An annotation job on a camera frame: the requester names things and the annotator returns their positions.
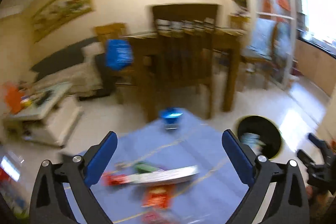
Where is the near wooden dining chair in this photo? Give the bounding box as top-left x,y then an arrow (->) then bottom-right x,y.
143,3 -> 219,121

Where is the dark grey sofa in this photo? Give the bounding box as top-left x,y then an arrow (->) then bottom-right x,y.
30,36 -> 116,101

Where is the blue plastic bag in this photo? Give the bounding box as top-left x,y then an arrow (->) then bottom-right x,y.
105,39 -> 133,71

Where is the blue lidded glass jar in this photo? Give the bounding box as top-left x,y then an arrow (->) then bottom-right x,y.
159,107 -> 183,130

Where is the far wooden chair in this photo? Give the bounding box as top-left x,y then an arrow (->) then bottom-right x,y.
94,23 -> 135,89

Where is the yellow small cup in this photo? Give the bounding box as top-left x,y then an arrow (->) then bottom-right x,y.
21,96 -> 32,109

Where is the horses framed painting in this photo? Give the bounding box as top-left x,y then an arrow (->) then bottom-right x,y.
31,0 -> 93,43

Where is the wooden dining table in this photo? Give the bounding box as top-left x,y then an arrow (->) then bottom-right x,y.
127,28 -> 244,122

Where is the blue checked tablecloth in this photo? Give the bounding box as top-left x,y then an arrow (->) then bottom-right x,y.
63,107 -> 266,224

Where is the white coffee table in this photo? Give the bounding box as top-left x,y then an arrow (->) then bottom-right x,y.
3,82 -> 83,148

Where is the orange plastic bag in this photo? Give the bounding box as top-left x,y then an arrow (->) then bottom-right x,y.
3,82 -> 23,114

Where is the black round trash bin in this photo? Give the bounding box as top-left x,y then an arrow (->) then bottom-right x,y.
235,115 -> 282,159

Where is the red snack wrapper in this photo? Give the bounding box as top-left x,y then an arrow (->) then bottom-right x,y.
102,172 -> 176,223

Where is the green white medicine box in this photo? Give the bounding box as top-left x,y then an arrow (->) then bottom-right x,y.
125,162 -> 199,186

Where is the beige lace sofa cover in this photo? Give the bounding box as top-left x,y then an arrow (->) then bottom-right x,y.
31,41 -> 106,97

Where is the black wifi router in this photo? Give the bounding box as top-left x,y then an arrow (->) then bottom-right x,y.
34,90 -> 54,107

